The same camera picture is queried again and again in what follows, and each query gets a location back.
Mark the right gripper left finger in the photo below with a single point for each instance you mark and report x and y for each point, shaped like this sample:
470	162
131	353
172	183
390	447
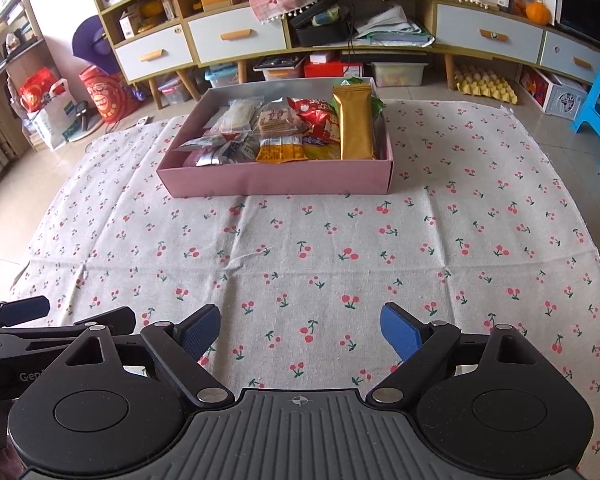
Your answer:
176	350

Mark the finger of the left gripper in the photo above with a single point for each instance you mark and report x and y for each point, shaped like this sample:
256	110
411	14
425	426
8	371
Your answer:
24	310
120	320

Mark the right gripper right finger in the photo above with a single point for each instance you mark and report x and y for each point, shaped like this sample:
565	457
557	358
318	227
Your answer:
423	349

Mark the orange and white sachet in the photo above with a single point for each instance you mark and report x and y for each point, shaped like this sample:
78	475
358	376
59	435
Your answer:
218	149

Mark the orange barcode snack packet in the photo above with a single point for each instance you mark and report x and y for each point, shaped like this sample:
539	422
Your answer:
280	150

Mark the clear white rice bar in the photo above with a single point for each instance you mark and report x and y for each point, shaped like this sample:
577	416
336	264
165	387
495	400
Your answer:
239	117

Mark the red snack bag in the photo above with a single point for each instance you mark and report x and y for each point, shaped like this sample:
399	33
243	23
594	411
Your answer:
320	117

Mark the green snack bag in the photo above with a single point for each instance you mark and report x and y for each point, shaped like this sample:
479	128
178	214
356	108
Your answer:
376	105

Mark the biscuit packet clear wrap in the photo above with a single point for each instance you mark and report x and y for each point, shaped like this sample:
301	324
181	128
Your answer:
278	121

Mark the gold long snack bar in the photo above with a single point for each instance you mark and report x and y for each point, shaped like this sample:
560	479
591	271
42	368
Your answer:
356	120

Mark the yellow snack bag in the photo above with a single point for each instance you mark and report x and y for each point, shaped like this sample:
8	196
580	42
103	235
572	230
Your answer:
321	151

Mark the cherry print floor cloth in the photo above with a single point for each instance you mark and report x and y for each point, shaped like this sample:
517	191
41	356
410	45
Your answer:
477	230

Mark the pink cardboard box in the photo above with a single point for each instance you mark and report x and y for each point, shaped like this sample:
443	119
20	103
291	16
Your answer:
351	176

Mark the white shopping bag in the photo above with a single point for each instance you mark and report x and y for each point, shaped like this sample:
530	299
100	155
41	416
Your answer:
57	121

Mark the red cartoon barrel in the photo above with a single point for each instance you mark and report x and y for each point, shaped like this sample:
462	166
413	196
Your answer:
112	96

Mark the yellow egg tray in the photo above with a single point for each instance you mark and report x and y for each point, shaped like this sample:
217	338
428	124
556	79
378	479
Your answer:
473	80

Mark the purple hat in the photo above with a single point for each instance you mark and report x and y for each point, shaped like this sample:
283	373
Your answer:
90	43

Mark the red storage box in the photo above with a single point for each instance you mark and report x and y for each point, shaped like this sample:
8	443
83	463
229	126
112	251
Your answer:
333	69

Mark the wooden TV cabinet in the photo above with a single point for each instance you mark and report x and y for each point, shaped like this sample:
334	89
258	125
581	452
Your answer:
150	38

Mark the black open case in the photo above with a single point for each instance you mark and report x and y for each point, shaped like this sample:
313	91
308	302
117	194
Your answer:
326	22

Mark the orange fruit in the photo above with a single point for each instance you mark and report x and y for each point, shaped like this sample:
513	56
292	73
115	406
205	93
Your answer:
537	13

